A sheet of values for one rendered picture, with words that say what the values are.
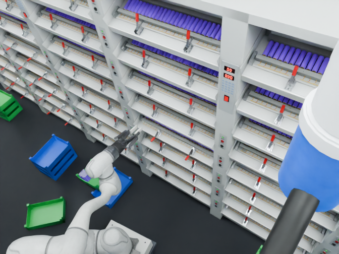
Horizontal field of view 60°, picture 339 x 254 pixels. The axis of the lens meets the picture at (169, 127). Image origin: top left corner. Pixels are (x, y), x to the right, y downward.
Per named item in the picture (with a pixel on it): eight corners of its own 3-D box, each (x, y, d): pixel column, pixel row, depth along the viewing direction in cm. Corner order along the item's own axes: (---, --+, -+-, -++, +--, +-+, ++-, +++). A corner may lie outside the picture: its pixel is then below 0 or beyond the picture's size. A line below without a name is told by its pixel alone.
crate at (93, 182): (79, 180, 265) (75, 175, 260) (95, 164, 274) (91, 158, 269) (100, 191, 246) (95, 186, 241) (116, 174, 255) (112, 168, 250)
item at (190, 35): (220, 72, 121) (215, 54, 108) (111, 31, 145) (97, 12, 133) (243, 32, 124) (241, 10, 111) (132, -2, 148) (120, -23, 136)
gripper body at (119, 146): (118, 149, 173) (129, 139, 178) (108, 143, 176) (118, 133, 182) (120, 157, 178) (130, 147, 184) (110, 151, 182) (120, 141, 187)
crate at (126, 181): (110, 209, 245) (108, 205, 239) (93, 196, 254) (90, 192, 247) (133, 181, 259) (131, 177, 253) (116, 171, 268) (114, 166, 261)
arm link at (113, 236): (131, 259, 185) (123, 250, 168) (103, 260, 187) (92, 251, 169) (133, 234, 195) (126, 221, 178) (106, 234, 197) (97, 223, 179)
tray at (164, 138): (214, 168, 183) (211, 165, 174) (138, 128, 207) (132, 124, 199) (229, 140, 185) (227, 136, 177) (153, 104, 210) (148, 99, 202)
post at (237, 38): (220, 219, 232) (249, 13, 93) (210, 213, 236) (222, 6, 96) (232, 199, 242) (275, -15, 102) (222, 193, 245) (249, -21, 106)
